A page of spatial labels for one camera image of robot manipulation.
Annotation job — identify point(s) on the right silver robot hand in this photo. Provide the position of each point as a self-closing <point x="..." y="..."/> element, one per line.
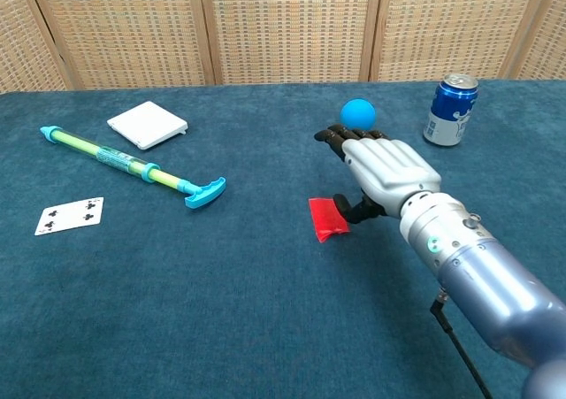
<point x="384" y="169"/>

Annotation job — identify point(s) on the right blue robot arm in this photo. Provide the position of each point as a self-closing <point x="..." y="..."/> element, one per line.
<point x="482" y="279"/>

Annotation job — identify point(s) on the blue ball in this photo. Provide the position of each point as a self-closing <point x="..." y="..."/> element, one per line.
<point x="357" y="112"/>

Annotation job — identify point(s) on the blue and white drink can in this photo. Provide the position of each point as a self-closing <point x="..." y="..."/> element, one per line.
<point x="451" y="111"/>

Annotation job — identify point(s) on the woven rattan folding screen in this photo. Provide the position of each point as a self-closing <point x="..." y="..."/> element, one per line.
<point x="283" y="27"/>

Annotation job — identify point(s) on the teal velvet tablecloth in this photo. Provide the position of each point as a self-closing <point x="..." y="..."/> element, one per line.
<point x="199" y="293"/>

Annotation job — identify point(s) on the white square plastic box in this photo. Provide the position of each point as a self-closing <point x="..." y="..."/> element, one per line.
<point x="148" y="125"/>

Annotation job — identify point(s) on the green and cyan water pump toy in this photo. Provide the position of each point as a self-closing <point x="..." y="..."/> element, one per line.
<point x="128" y="162"/>

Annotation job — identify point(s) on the four of clubs playing card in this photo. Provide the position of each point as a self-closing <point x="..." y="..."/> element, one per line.
<point x="71" y="215"/>

